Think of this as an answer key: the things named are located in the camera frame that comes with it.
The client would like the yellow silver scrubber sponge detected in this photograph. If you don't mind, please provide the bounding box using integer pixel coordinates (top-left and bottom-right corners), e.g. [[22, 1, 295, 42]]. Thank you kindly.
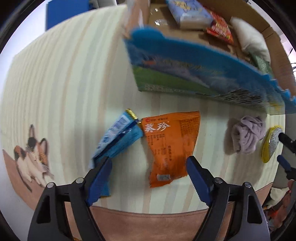
[[261, 125, 283, 163]]

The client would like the lilac cloth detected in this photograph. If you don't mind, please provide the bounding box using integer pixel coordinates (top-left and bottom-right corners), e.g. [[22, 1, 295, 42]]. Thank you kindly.
[[231, 115, 266, 154]]

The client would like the orange snack packet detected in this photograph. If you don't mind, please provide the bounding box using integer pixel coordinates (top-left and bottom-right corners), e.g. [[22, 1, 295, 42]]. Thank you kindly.
[[142, 111, 201, 188]]

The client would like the blue snack packet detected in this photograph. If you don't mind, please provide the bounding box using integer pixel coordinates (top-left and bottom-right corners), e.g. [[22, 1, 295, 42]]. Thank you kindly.
[[89, 109, 144, 169]]

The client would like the white soft pillow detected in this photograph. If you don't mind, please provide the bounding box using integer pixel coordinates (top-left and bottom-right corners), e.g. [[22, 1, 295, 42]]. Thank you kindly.
[[230, 16, 271, 63]]

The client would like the person's right hand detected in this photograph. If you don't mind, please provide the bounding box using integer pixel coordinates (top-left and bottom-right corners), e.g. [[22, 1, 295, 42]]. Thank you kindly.
[[273, 180, 295, 229]]

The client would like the green snack packet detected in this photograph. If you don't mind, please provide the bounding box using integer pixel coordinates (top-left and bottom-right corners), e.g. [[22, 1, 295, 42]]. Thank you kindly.
[[250, 53, 273, 76]]

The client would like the cardboard box with blue print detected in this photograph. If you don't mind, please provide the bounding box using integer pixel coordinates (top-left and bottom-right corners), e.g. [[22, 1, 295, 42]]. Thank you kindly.
[[125, 1, 295, 115]]

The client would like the red snack packet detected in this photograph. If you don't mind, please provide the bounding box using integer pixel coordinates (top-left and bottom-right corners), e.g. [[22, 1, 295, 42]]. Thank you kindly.
[[205, 8, 234, 45]]

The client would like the light blue tissue pack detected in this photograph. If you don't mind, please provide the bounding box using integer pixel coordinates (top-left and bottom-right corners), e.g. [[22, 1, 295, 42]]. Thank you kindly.
[[166, 0, 214, 30]]

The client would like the blue foam mat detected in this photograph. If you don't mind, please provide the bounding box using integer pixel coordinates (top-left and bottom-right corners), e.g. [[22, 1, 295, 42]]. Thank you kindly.
[[46, 0, 89, 31]]

